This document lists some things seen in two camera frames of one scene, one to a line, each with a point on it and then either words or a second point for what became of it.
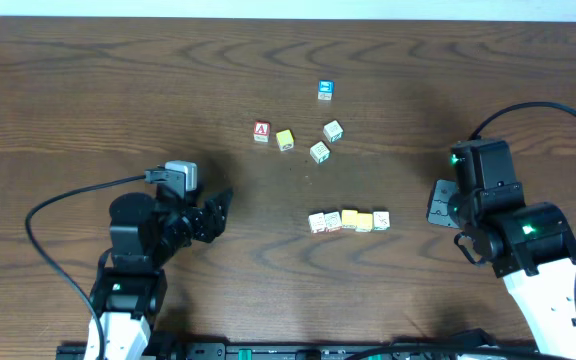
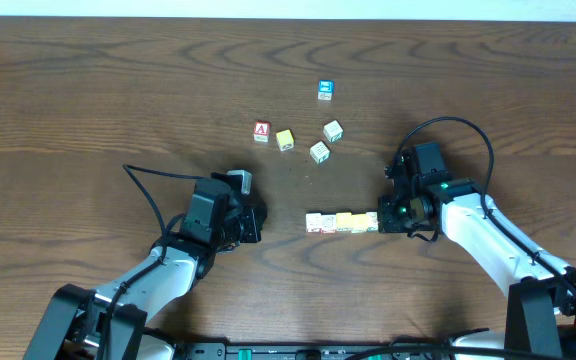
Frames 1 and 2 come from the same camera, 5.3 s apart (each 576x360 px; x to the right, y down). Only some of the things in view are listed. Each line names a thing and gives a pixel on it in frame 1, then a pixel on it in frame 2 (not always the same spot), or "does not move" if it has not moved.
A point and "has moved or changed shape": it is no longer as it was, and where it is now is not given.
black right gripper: [437, 210] to [387, 222]
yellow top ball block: [285, 140] does not move
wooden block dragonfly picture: [320, 152] does not move
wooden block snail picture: [332, 221] has moved or changed shape
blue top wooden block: [326, 89] does not move
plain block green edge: [333, 131] does not move
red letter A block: [262, 129] does not move
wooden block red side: [317, 222] does not move
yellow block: [349, 218] has moved or changed shape
